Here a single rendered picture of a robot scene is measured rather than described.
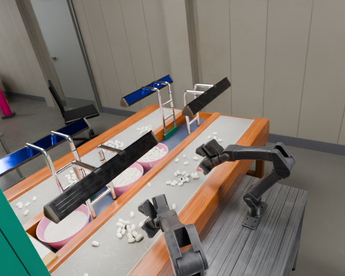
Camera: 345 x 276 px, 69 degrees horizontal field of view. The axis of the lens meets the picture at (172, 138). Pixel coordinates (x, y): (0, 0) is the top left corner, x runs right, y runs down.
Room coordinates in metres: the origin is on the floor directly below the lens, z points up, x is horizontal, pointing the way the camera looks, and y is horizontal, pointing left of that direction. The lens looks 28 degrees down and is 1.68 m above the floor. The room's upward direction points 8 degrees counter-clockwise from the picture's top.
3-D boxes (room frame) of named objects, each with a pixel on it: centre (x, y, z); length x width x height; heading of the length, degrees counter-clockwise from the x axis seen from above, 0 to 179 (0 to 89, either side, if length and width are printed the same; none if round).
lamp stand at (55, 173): (1.25, 0.67, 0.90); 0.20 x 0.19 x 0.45; 142
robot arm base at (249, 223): (0.93, -0.36, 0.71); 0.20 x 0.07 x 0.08; 142
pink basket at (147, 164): (1.55, 0.18, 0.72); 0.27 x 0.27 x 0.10
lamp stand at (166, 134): (2.01, 0.07, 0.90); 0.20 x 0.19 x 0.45; 142
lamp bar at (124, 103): (2.06, 0.14, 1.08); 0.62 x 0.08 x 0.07; 142
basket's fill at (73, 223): (0.99, 0.62, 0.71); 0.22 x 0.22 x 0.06
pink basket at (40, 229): (0.99, 0.62, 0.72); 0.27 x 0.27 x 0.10
